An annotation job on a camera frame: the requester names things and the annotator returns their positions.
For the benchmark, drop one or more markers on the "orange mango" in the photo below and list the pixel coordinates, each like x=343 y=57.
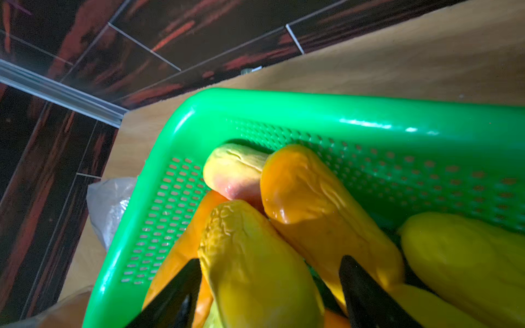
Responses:
x=313 y=211

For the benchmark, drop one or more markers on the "yellow green mango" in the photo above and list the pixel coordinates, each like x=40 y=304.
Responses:
x=477 y=267

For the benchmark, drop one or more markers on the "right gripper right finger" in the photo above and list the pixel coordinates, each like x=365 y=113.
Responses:
x=367 y=303

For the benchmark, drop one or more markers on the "red yellow mango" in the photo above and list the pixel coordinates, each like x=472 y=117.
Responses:
x=234 y=171

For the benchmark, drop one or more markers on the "green plastic basket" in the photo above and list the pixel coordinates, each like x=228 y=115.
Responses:
x=396 y=157

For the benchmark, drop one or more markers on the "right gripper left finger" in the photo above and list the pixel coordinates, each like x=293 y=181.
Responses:
x=175 y=306

